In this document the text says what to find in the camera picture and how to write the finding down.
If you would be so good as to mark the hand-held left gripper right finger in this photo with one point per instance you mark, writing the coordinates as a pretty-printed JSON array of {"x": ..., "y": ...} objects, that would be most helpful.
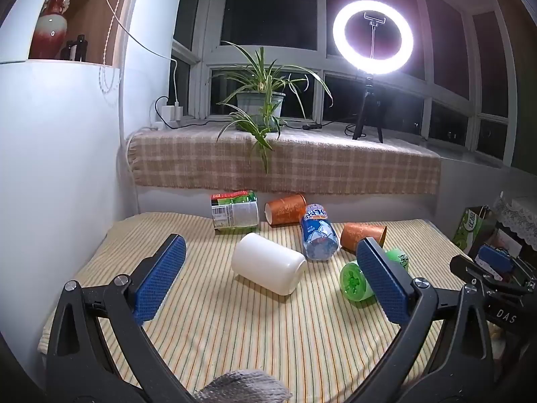
[{"x": 384, "y": 285}]

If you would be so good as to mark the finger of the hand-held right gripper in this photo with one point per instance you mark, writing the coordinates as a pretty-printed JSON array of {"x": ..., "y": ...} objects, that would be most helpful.
[
  {"x": 497, "y": 258},
  {"x": 466, "y": 267}
]

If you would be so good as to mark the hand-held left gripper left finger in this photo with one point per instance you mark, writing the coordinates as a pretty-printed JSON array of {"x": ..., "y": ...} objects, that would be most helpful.
[{"x": 161, "y": 279}]

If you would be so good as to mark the white cup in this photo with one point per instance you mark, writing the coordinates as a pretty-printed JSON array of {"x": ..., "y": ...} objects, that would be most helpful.
[{"x": 268, "y": 266}]

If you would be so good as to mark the orange patterned paper cup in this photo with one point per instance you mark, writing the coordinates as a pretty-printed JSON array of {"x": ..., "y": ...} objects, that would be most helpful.
[
  {"x": 361, "y": 236},
  {"x": 286, "y": 209}
]

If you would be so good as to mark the green cardboard box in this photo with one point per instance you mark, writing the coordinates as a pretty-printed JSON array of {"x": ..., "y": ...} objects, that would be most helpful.
[{"x": 472, "y": 229}]

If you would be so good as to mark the white lace cloth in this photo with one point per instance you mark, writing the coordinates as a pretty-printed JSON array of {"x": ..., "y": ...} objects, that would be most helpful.
[{"x": 518, "y": 214}]

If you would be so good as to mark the blue label plastic bottle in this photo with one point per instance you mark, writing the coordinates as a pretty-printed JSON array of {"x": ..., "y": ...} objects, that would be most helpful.
[{"x": 319, "y": 237}]

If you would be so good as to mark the green label plastic bottle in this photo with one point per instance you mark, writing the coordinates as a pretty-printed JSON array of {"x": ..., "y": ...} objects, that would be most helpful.
[{"x": 234, "y": 215}]

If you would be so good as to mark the striped tablecloth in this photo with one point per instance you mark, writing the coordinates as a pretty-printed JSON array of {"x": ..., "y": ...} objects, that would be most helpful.
[{"x": 251, "y": 327}]

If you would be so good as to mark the plaid cloth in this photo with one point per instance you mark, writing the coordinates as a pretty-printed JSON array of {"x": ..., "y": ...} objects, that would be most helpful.
[{"x": 319, "y": 163}]

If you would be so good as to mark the white power adapter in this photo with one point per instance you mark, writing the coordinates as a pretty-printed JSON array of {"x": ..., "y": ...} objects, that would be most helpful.
[{"x": 172, "y": 112}]

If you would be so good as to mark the black tripod stand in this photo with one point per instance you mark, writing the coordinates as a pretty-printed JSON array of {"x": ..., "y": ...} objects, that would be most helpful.
[{"x": 368, "y": 100}]

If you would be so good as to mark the grey plant pot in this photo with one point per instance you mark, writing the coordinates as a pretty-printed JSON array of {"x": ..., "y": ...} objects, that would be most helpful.
[{"x": 251, "y": 103}]

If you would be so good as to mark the spider plant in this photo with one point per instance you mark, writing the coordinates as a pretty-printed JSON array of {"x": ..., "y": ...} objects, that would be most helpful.
[{"x": 258, "y": 75}]

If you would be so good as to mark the dark small bottles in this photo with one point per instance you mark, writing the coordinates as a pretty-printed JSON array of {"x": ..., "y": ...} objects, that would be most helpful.
[{"x": 79, "y": 47}]

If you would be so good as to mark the red ceramic vase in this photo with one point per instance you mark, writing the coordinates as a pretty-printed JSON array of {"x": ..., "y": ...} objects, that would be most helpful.
[{"x": 50, "y": 29}]

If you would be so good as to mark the white window frame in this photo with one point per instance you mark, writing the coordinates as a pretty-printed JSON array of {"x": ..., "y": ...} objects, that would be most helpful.
[{"x": 204, "y": 50}]

